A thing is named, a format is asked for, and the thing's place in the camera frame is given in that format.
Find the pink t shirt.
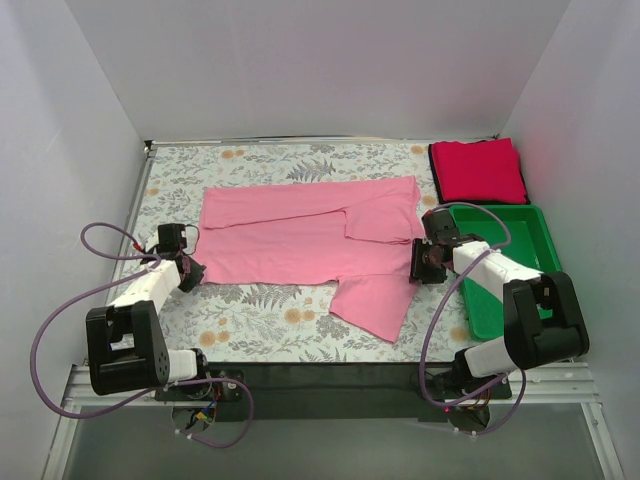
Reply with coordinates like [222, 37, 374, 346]
[195, 176, 423, 343]

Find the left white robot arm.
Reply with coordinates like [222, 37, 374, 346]
[86, 223, 213, 400]

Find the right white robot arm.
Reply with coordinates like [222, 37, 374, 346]
[410, 205, 590, 400]

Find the floral patterned table mat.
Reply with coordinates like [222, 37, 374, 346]
[132, 141, 473, 362]

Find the folded red t shirt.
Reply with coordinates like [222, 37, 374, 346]
[430, 138, 528, 204]

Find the green plastic tray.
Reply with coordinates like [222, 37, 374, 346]
[450, 205, 562, 341]

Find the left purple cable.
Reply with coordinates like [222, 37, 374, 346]
[30, 222, 255, 450]

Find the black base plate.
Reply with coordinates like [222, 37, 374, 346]
[155, 362, 490, 422]

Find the aluminium frame rail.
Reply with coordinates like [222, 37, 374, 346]
[44, 363, 625, 479]

